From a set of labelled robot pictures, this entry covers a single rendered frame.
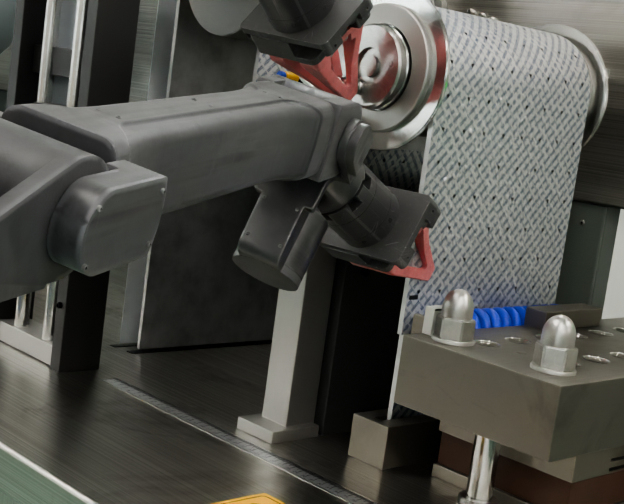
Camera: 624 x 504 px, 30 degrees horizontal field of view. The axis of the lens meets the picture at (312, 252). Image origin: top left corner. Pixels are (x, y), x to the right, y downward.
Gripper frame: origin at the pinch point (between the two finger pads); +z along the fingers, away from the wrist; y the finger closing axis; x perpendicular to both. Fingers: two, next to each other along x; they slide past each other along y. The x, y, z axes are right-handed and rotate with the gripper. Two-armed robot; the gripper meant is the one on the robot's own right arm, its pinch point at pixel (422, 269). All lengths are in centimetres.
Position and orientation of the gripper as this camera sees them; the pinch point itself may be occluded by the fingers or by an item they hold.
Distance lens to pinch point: 103.9
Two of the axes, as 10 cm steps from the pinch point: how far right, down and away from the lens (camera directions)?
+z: 5.6, 4.8, 6.8
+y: 6.8, 2.0, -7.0
